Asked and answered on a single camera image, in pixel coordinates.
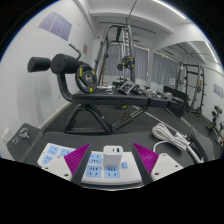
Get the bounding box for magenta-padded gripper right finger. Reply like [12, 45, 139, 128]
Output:
[132, 143, 185, 184]

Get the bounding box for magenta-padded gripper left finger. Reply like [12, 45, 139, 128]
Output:
[41, 143, 94, 184]

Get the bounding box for white charger block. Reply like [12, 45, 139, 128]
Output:
[102, 145, 125, 167]

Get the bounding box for chrome barbell bar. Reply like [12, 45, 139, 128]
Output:
[143, 111, 205, 165]

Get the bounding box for white power strip blue sockets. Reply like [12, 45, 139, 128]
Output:
[36, 142, 145, 186]

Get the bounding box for black flat weight bench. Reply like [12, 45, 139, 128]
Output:
[6, 122, 215, 168]

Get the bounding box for black upright box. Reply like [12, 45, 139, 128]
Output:
[163, 85, 188, 118]

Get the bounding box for black exercise equipment group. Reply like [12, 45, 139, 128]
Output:
[207, 105, 224, 145]

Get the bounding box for group of dumbbells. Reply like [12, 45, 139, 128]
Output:
[113, 78, 175, 102]

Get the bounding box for black power rack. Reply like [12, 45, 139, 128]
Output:
[178, 61, 206, 118]

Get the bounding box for black bench with foam rollers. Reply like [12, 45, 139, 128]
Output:
[27, 52, 186, 135]

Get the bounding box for black weight plate yellow marks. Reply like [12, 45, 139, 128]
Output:
[116, 55, 136, 71]
[74, 63, 99, 94]

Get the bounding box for grey window curtain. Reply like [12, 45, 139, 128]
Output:
[101, 43, 150, 81]
[151, 53, 180, 86]

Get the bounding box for ceiling light strip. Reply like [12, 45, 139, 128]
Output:
[204, 41, 220, 65]
[151, 0, 188, 21]

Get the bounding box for white power strip cable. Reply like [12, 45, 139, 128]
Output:
[151, 122, 205, 165]

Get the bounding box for metal key ring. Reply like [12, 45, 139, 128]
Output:
[12, 127, 31, 145]

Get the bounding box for white wall socket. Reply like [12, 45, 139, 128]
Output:
[0, 128, 11, 145]

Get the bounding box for small purple wall poster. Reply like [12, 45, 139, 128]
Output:
[213, 83, 224, 99]

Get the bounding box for small brown wall sign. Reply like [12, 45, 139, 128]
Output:
[82, 42, 90, 55]

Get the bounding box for black cable weight machine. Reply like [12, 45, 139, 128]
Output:
[94, 0, 139, 88]

